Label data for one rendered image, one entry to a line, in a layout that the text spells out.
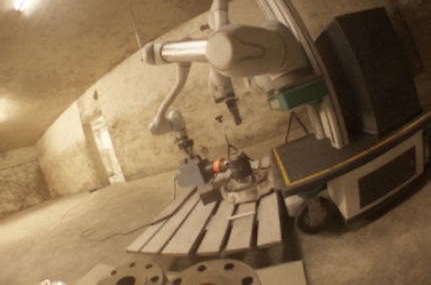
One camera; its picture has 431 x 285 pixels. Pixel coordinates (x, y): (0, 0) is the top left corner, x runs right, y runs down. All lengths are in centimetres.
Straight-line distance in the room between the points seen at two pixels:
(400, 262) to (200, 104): 358
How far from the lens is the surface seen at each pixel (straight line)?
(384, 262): 75
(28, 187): 1092
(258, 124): 344
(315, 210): 79
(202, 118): 362
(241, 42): 45
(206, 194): 118
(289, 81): 63
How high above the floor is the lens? 61
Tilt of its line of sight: level
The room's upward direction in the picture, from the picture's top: 21 degrees counter-clockwise
